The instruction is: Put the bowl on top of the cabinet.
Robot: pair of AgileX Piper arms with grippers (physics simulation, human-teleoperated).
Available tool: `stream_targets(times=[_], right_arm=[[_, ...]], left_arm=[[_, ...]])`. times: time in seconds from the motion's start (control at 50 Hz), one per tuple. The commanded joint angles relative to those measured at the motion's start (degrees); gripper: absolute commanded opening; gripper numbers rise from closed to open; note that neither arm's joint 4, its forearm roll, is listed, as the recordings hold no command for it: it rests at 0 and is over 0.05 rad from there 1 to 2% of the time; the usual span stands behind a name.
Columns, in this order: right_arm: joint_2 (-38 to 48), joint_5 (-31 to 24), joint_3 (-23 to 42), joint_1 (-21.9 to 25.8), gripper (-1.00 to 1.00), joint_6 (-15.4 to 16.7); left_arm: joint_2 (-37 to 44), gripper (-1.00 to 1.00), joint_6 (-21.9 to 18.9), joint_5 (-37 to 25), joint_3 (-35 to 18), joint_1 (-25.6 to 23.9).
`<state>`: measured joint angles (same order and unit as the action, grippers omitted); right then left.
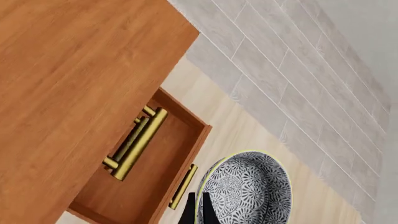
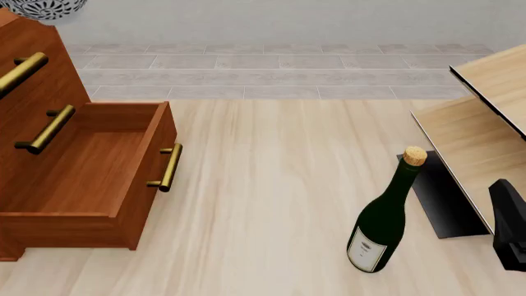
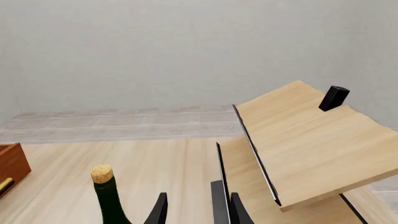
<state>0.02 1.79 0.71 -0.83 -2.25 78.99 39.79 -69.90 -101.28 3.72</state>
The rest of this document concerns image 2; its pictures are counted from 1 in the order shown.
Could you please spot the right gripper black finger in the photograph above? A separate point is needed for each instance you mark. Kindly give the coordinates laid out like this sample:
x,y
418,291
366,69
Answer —
x,y
509,212

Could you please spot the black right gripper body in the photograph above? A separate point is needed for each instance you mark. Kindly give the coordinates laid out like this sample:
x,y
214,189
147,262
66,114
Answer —
x,y
515,257

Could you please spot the black white patterned bowl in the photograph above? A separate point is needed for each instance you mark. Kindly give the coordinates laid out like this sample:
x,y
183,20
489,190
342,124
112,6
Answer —
x,y
49,9

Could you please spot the red-brown wooden cabinet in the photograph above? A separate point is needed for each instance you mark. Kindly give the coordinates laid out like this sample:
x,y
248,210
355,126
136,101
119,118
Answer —
x,y
37,37

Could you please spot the pale wooden wine rack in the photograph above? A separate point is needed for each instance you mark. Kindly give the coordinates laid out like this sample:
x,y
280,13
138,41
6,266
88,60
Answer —
x,y
472,145

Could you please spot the dark green wine bottle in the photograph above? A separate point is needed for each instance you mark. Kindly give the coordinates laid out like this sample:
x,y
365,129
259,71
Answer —
x,y
378,222

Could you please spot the open wooden drawer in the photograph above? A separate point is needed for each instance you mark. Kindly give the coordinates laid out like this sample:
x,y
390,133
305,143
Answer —
x,y
94,172

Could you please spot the closed wooden drawer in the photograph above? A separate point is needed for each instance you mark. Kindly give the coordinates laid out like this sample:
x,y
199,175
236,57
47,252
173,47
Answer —
x,y
47,78
24,123

